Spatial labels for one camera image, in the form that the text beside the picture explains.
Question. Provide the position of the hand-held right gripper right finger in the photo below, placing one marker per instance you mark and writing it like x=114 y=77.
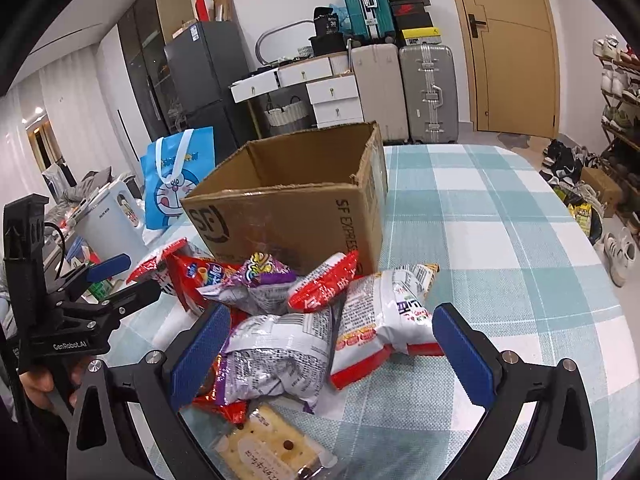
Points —
x=462 y=355

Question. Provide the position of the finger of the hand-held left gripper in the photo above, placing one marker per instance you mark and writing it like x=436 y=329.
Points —
x=140 y=292
x=107 y=267

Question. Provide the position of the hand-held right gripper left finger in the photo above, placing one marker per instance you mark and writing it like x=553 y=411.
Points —
x=200 y=355

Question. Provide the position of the plain red snack packet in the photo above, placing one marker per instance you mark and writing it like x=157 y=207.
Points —
x=225 y=410

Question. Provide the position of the red cone crisps packet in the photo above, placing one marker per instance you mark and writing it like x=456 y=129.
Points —
x=200 y=275

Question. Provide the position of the silver purple snack packet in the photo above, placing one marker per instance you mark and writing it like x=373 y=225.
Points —
x=275 y=355

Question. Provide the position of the large white red snack packet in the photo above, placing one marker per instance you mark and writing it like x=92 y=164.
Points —
x=385 y=320

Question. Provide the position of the clear cracker packet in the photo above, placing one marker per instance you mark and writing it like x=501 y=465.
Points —
x=270 y=440

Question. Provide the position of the red-edged white noodle packet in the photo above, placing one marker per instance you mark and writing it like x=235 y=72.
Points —
x=320 y=287

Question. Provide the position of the brown cardboard box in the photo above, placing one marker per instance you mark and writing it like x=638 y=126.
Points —
x=280 y=225

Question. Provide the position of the person's left hand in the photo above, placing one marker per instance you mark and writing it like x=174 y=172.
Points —
x=37 y=387

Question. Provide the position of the white floor appliance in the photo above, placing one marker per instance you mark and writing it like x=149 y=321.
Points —
x=110 y=220

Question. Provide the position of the grey clothes pile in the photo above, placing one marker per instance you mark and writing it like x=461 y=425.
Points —
x=80 y=185

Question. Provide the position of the blue cartoon tote bag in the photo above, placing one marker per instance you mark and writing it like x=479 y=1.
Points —
x=170 y=195

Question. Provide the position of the checked teal white tablecloth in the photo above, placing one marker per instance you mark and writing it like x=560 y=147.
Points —
x=500 y=260

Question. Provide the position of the yellow plastic bag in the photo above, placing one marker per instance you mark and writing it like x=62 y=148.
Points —
x=581 y=215

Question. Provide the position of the white sneakers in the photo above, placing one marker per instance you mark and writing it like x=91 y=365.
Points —
x=620 y=255

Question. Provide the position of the dark glass-door cabinet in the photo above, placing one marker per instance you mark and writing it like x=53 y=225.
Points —
x=145 y=60

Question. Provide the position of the pile of dark shoes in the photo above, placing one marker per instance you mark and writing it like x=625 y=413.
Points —
x=565 y=165

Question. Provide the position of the small brown floor carton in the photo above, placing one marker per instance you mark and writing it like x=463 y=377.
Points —
x=602 y=190

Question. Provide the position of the woven storage basket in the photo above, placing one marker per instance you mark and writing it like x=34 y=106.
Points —
x=285 y=115

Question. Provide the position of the dark grey refrigerator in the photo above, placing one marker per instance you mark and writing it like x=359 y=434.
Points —
x=210 y=60

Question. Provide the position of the silver suitcase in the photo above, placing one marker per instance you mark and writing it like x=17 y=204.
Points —
x=430 y=90

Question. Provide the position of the white drawer desk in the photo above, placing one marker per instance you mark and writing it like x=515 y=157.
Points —
x=330 y=92

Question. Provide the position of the red flat box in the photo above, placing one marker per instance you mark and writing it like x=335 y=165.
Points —
x=202 y=7

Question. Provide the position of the beige suitcase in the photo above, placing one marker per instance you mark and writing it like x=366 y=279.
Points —
x=377 y=90

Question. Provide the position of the brown cardboard piece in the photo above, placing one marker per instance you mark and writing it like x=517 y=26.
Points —
x=222 y=5

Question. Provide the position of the wooden door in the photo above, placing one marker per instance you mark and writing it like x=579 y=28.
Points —
x=515 y=60

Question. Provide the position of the shoe rack with shoes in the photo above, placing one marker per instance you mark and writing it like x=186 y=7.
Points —
x=620 y=90

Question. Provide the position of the black round box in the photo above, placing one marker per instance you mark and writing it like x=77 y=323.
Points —
x=327 y=45

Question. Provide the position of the yellow black shoe box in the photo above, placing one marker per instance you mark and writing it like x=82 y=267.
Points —
x=420 y=36

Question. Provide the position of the black printed box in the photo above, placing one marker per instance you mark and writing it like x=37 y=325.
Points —
x=327 y=22

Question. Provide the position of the plain black shoe box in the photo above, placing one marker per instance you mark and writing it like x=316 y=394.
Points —
x=412 y=21

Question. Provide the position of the blue plastic bag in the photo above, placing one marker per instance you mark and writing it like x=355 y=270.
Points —
x=345 y=15

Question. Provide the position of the red black shoe box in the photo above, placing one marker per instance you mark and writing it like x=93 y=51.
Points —
x=410 y=8

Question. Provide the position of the teal suitcase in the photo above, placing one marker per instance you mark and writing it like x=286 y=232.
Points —
x=365 y=5

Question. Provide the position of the silver oval mirror frame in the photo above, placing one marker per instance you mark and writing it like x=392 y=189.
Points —
x=260 y=42

